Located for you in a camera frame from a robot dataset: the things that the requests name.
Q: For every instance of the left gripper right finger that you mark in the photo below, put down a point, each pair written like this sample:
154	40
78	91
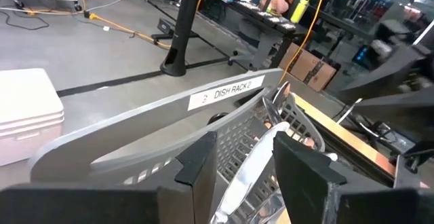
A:
305	190

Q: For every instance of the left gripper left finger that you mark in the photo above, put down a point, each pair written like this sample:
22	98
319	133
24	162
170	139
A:
190	200

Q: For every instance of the silver table knife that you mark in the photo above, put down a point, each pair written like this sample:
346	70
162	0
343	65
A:
251	169

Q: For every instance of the grey plastic cutlery basket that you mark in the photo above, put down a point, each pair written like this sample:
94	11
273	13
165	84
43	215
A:
101	142

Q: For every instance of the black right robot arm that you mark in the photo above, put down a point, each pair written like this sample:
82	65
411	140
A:
390	74

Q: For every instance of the cardboard box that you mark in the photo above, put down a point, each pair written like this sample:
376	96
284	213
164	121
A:
308	68

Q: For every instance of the grey office chair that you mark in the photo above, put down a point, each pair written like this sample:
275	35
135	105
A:
257	47

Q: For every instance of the black office desk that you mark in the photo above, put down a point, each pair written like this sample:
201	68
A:
268	20

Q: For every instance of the black stand pole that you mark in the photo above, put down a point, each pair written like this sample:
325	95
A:
184	23

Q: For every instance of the green water bottle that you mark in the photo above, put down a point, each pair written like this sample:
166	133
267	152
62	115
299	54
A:
300	10

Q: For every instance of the white plastic bin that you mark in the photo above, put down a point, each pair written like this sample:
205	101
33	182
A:
30	115

